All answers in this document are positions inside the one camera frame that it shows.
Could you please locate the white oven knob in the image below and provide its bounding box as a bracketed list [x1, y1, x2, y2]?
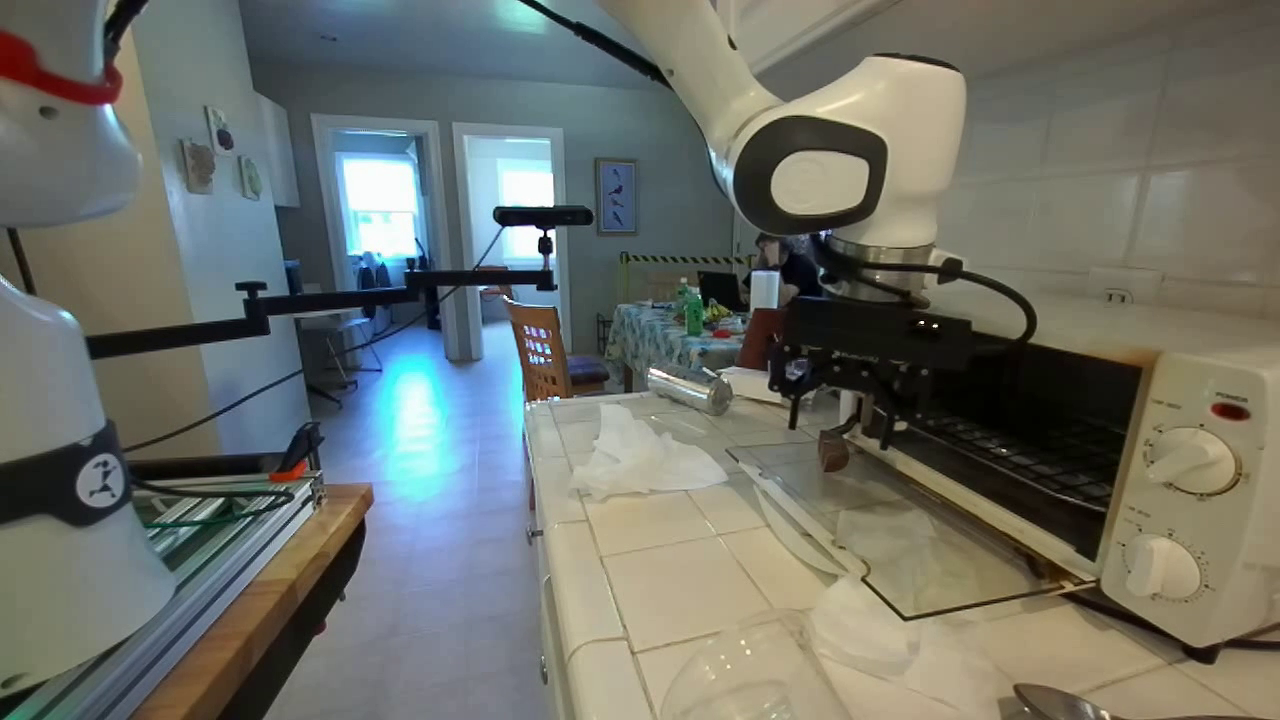
[1114, 534, 1209, 608]
[1142, 423, 1243, 501]

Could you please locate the black laptop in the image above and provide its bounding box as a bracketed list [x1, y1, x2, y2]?
[697, 270, 752, 318]

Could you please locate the thin black camera cable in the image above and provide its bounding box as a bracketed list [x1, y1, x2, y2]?
[121, 221, 513, 462]

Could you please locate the white upper cabinet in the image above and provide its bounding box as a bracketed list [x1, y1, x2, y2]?
[745, 0, 1280, 105]

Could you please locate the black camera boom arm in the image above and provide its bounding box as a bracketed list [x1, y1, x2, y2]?
[83, 237, 560, 364]

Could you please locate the grey stool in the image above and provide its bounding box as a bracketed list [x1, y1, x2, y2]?
[291, 309, 387, 400]

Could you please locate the small brown object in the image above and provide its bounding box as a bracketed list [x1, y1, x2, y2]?
[814, 423, 854, 478]

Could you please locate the red and black clamp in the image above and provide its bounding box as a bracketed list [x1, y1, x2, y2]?
[260, 417, 327, 488]

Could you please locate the white toaster oven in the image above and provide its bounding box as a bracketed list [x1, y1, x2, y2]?
[836, 293, 1280, 655]

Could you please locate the framed wall picture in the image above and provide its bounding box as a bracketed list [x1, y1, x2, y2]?
[590, 158, 642, 241]

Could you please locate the wooden table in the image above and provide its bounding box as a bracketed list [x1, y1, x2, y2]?
[131, 479, 374, 720]

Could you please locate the wooden chair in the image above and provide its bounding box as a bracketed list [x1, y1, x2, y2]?
[501, 296, 614, 406]

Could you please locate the black stereo camera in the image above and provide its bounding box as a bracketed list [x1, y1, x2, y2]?
[487, 201, 600, 233]

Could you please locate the metal oven rack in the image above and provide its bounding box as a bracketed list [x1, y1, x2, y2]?
[915, 400, 1133, 525]

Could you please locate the metal base plate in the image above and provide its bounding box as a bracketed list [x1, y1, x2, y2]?
[0, 474, 325, 720]

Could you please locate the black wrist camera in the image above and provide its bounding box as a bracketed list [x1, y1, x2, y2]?
[775, 296, 979, 373]

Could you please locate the white carton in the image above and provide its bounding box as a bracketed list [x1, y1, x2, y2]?
[745, 270, 786, 318]

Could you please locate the green bottle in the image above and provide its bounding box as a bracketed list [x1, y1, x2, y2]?
[671, 273, 713, 339]

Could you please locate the white wall outlet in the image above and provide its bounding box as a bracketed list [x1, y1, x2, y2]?
[1085, 264, 1159, 312]

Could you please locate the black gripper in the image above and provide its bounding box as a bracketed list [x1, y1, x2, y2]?
[775, 354, 935, 454]

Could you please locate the crumpled white paper towel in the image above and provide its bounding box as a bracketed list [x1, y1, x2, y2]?
[569, 398, 733, 510]

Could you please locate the thin white napkin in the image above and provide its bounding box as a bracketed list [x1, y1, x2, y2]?
[801, 575, 935, 683]

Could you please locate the hanging wall decoration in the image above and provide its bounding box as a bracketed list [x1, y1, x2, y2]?
[176, 105, 238, 201]
[231, 154, 266, 204]

